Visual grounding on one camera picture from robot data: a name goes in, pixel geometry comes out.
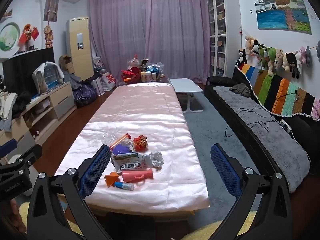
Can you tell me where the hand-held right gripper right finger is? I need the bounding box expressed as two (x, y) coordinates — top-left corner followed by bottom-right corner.
(210, 143), (293, 240)

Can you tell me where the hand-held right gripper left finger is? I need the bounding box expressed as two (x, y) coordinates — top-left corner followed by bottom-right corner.
(26, 144), (118, 240)

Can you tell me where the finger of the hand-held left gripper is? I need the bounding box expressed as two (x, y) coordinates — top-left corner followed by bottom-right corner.
(0, 138), (18, 157)
(0, 144), (43, 172)

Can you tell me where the orange paper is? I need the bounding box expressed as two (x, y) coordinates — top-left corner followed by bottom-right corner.
(104, 171), (123, 188)

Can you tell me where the small blue white tube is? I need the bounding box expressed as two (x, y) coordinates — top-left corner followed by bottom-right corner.
(114, 181), (135, 191)

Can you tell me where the purple plastic bowl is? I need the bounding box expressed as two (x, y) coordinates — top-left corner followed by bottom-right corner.
(112, 144), (136, 156)

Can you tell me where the white printed packet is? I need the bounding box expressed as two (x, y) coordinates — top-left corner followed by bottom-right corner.
(111, 152), (151, 173)

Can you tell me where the clear crinkled plastic wrap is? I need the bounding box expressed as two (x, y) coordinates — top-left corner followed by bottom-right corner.
(101, 131), (121, 146)

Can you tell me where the pink cylindrical tube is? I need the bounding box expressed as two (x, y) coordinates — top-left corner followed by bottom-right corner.
(122, 168), (154, 183)

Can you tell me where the orange tube with red cap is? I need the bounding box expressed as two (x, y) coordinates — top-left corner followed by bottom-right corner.
(109, 133), (132, 149)

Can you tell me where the red patterned wrapper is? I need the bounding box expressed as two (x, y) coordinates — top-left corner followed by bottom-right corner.
(132, 135), (149, 152)

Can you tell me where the silver white wrapper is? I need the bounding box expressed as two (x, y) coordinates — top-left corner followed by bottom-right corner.
(144, 151), (164, 168)

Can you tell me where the person's left hand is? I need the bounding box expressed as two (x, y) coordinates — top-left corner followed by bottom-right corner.
(9, 199), (27, 235)

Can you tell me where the black sofa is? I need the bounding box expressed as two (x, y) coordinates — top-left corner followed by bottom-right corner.
(203, 66), (320, 198)

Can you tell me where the pile of mixed clothes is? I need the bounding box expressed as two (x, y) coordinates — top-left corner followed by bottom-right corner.
(0, 89), (32, 132)

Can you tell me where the grey rug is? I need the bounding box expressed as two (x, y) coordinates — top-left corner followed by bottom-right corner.
(179, 92), (266, 231)

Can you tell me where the grey fluffy blanket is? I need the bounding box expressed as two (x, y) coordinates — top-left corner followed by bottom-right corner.
(213, 85), (311, 193)

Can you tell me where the wooden television cabinet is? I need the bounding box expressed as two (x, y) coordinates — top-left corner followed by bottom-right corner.
(0, 81), (78, 156)

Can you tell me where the yellow fluffy mat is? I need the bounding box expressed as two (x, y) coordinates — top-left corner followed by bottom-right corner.
(19, 200), (261, 240)

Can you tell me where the white power strip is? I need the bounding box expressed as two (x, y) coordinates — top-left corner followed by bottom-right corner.
(279, 119), (293, 133)

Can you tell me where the black television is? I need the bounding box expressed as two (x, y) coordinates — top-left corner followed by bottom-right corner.
(2, 47), (56, 93)

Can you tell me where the purple bag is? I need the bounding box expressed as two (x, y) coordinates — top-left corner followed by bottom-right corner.
(72, 83), (97, 108)

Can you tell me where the pink satin tablecloth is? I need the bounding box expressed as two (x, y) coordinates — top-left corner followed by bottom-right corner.
(54, 82), (210, 209)

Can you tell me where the covered blue pet cage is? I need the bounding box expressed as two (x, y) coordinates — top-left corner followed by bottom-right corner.
(32, 61), (64, 94)

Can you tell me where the dark cloth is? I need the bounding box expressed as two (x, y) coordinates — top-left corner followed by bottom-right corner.
(228, 83), (252, 98)

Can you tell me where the grey clothes pile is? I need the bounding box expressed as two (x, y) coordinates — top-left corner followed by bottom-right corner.
(62, 69), (83, 91)

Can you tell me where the black cushion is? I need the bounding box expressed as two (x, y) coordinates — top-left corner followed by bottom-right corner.
(207, 75), (238, 86)

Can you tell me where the white red plastic bag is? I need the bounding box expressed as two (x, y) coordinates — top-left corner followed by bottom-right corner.
(101, 72), (118, 92)

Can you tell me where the striped crochet blanket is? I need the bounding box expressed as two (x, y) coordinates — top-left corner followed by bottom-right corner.
(236, 63), (320, 122)

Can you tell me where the white folding table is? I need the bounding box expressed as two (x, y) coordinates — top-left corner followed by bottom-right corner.
(169, 78), (204, 113)

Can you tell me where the cardboard box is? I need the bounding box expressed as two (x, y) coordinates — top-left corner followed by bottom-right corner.
(58, 54), (76, 74)

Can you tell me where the red toy basket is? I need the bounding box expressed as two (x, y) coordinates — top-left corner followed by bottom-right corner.
(120, 66), (141, 83)

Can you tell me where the red flag bouquet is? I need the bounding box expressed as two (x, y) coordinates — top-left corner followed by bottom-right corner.
(18, 23), (41, 46)

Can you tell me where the black white cat plush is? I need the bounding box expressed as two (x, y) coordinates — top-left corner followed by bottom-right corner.
(235, 48), (248, 68)

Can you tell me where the clear bag with red ribbon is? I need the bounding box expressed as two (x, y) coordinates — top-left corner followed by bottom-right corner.
(127, 53), (142, 68)

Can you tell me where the hanging doll ornament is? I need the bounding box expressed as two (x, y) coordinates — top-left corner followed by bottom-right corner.
(43, 21), (54, 49)

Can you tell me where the clear storage box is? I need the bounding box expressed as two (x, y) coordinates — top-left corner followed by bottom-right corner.
(146, 62), (164, 76)

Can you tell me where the beige standing air conditioner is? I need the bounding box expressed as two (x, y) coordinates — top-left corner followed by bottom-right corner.
(66, 17), (94, 81)

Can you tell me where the row of plush toys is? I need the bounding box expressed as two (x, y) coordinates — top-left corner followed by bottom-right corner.
(244, 35), (313, 79)

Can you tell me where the purple curtain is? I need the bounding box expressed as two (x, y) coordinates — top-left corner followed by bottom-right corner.
(86, 0), (216, 85)

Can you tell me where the white glass door bookcase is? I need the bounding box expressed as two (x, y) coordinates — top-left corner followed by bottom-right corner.
(206, 0), (242, 84)

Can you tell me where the black cable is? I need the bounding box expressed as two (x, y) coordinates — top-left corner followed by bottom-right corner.
(224, 106), (276, 138)

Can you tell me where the round green wall art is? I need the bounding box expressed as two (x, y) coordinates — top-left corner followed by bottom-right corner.
(0, 22), (21, 53)

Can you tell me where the wall poster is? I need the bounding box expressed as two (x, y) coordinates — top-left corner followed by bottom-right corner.
(43, 0), (60, 22)

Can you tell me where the landscape wall painting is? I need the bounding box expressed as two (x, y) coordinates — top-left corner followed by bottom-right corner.
(251, 0), (313, 35)

